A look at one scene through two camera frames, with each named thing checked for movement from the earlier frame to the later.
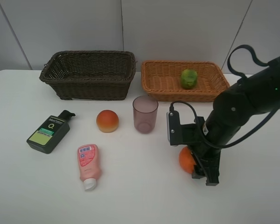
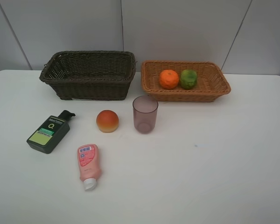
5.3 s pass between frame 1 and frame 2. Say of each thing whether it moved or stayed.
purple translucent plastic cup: stayed
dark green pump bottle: stayed
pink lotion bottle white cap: stayed
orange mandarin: moved
